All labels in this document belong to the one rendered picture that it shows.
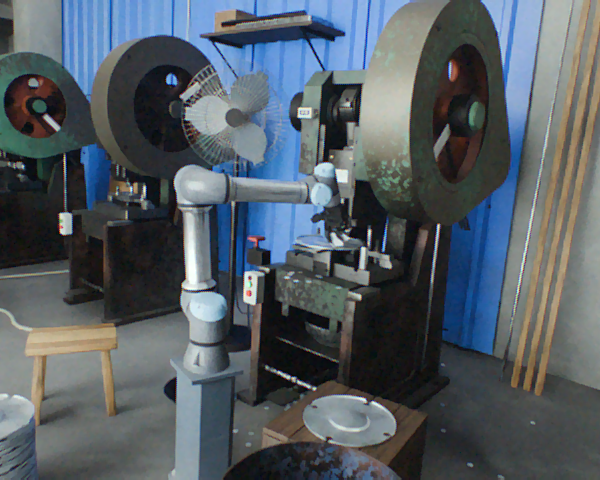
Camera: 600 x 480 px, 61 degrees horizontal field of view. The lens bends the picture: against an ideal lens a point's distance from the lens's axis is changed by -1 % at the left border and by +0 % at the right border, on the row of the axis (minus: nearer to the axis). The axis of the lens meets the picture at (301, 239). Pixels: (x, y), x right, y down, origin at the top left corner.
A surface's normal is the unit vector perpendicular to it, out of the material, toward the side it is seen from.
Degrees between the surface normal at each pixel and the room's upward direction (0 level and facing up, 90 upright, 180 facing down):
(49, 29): 90
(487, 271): 90
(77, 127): 90
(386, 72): 76
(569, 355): 90
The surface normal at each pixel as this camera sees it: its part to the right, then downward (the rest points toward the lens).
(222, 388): 0.56, 0.19
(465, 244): -0.64, 0.11
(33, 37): 0.77, 0.17
